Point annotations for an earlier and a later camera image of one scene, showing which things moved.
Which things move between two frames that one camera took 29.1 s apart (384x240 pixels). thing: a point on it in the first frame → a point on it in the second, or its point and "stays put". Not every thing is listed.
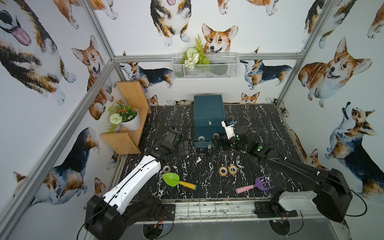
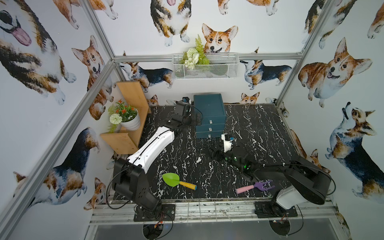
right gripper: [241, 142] → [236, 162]
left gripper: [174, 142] → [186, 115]
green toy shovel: [173, 179] stays put
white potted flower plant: [120, 114] stays put
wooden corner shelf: [126, 142] stays put
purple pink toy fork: [258, 184] stays put
